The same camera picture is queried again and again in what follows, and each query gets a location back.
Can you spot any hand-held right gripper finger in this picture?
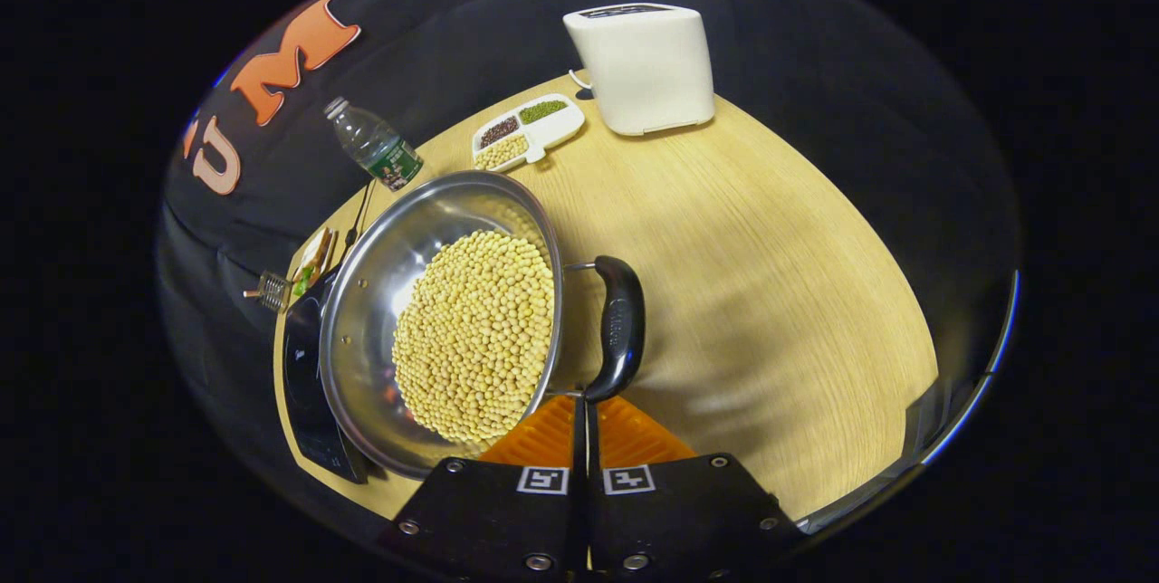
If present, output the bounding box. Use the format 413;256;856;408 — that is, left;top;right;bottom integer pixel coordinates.
378;393;589;580
589;393;809;582

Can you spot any pile of soybeans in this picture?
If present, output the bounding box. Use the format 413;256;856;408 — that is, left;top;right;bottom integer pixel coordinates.
391;230;556;444

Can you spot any stainless steel pot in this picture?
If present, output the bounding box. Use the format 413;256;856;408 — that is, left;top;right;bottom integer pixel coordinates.
317;169;647;482

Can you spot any black induction cooktop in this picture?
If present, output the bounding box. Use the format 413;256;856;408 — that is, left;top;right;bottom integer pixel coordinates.
279;266;381;486

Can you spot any white sectioned bean tray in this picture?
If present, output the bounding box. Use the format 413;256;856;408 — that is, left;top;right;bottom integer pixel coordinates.
471;92;587;175

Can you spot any sandwich with lettuce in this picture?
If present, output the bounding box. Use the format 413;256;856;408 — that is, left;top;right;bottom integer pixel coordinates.
292;227;336;296

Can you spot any clear plastic water bottle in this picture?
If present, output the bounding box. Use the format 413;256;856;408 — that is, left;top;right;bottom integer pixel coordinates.
323;96;425;193

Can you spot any white toaster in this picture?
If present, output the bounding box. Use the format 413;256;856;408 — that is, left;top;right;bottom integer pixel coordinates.
562;2;716;137

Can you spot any black backdrop cloth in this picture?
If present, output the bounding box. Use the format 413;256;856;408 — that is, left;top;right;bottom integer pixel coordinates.
154;0;1024;475

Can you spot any thin black cable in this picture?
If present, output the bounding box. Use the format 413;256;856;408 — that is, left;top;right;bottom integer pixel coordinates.
340;177;378;263

